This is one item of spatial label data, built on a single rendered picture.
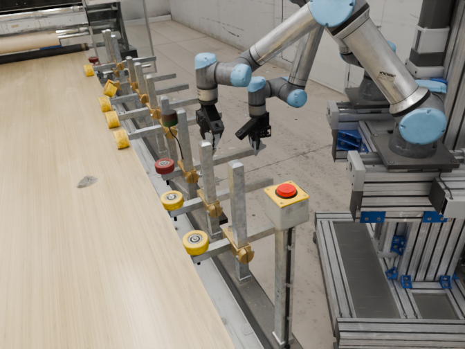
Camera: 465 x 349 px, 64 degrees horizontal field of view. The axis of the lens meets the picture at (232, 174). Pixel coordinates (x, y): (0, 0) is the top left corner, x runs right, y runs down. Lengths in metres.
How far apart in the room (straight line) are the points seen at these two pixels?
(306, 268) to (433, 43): 1.39
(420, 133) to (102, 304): 0.97
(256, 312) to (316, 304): 0.96
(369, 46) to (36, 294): 1.12
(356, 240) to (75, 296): 1.56
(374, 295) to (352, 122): 0.82
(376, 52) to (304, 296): 1.44
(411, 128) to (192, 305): 0.76
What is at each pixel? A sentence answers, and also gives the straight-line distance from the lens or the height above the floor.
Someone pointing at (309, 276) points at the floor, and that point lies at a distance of 2.27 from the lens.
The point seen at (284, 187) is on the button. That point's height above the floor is 1.23.
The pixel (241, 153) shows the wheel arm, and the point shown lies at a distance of 1.67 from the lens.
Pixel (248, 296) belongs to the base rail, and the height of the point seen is 0.70.
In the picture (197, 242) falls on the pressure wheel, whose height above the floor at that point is 0.90.
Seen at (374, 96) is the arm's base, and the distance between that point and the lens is 1.76.
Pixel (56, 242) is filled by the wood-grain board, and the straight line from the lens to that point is 1.31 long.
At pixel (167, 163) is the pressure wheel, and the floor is 0.90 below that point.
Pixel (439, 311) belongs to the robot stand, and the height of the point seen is 0.21.
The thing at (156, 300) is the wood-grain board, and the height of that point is 0.90.
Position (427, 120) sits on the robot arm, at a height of 1.23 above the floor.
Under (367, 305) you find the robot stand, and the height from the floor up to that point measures 0.21.
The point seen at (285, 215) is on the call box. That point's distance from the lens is 0.77.
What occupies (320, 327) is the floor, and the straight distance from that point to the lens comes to 2.06.
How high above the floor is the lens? 1.68
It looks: 33 degrees down
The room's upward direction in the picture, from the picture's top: 4 degrees counter-clockwise
